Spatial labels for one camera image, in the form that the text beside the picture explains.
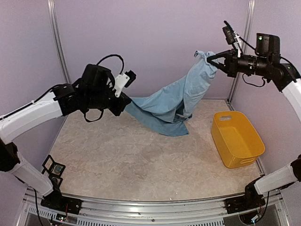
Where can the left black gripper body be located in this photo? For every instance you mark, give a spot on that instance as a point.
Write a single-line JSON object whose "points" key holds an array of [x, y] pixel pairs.
{"points": [[116, 109]]}

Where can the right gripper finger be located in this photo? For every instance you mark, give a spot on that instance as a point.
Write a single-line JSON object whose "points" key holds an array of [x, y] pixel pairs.
{"points": [[224, 54], [218, 65]]}

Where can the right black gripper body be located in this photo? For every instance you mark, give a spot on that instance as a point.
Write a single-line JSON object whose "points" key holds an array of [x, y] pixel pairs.
{"points": [[233, 68]]}

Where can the light blue printed t-shirt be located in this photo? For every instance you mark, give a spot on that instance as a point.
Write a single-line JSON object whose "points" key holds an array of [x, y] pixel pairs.
{"points": [[166, 110]]}

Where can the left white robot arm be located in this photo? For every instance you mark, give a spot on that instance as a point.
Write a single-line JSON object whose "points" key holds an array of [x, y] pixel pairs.
{"points": [[97, 88]]}

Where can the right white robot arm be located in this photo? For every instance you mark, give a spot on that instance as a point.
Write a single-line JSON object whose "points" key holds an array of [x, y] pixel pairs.
{"points": [[267, 63]]}

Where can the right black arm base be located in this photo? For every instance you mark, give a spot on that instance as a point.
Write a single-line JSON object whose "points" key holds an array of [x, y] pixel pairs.
{"points": [[249, 200]]}

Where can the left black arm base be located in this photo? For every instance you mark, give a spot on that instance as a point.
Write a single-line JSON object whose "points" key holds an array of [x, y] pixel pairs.
{"points": [[56, 201]]}

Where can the green brooch in case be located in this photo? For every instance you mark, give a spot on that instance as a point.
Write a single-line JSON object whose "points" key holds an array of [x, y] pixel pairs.
{"points": [[57, 169]]}

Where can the upper black brooch case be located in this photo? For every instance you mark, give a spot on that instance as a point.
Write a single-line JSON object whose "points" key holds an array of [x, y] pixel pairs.
{"points": [[49, 164]]}

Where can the black brooch case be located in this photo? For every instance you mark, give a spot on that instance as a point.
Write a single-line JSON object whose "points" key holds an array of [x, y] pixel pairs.
{"points": [[49, 164], [53, 175]]}

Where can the lower black brooch case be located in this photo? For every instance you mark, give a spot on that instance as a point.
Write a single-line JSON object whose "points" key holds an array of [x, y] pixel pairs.
{"points": [[53, 175]]}

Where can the yellow plastic basket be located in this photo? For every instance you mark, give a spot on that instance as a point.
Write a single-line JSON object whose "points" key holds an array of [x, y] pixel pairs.
{"points": [[236, 139]]}

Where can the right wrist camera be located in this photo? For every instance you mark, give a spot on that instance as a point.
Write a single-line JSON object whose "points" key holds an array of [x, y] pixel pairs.
{"points": [[233, 38]]}

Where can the right aluminium frame post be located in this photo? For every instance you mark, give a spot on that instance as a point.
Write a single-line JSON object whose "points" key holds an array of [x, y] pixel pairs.
{"points": [[242, 58]]}

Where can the aluminium frame post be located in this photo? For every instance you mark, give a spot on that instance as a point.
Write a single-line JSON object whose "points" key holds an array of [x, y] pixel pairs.
{"points": [[242, 58], [57, 40]]}

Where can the left aluminium frame post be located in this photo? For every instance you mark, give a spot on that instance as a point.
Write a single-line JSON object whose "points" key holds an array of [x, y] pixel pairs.
{"points": [[57, 40]]}

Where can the front aluminium rail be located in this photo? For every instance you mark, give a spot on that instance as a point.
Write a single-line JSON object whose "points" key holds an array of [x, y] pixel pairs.
{"points": [[199, 212]]}

